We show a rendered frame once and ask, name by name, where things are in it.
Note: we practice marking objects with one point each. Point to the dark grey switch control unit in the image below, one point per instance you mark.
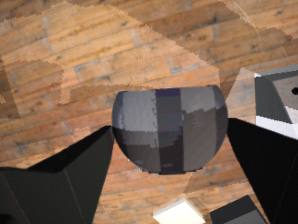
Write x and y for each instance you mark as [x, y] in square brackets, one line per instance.
[170, 131]

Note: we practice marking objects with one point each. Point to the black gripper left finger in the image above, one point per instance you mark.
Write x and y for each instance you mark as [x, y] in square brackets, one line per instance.
[63, 188]

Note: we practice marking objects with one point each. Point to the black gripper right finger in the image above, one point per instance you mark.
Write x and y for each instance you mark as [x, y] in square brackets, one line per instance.
[270, 162]

